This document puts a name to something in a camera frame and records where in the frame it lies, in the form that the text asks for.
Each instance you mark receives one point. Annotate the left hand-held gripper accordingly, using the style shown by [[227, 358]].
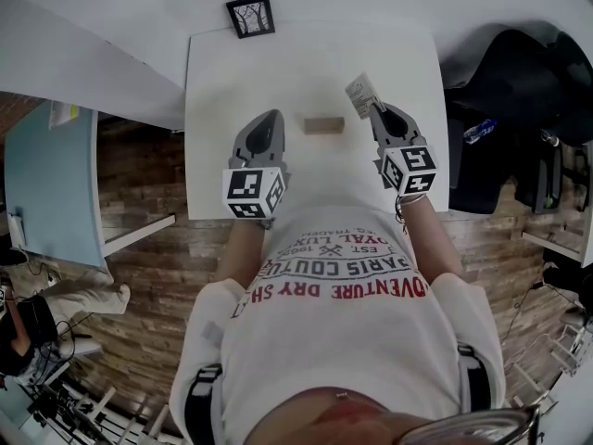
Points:
[[248, 193]]

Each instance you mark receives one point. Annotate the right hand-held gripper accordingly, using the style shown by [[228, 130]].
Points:
[[410, 172]]

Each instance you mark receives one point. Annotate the white printed table card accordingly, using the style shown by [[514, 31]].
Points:
[[362, 93]]

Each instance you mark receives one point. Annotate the person's right forearm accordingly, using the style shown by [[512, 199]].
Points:
[[428, 244]]

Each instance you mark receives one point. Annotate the person's left forearm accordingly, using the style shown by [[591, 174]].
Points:
[[243, 253]]

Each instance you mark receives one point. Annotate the small wooden block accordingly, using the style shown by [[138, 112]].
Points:
[[324, 125]]

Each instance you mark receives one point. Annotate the blue plastic bottle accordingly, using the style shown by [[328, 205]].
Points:
[[481, 130]]

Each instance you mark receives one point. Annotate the black mesh office chair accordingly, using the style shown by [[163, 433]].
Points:
[[500, 77], [572, 123]]

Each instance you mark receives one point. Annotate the light blue desk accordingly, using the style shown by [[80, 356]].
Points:
[[51, 179]]

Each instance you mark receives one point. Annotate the white printed t-shirt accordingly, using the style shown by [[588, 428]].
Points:
[[338, 341]]

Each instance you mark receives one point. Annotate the person's face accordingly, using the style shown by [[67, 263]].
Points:
[[352, 415]]

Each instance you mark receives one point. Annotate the black picture frame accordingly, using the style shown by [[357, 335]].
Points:
[[250, 16]]

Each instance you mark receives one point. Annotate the white metal frame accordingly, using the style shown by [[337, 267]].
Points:
[[109, 399], [567, 350]]

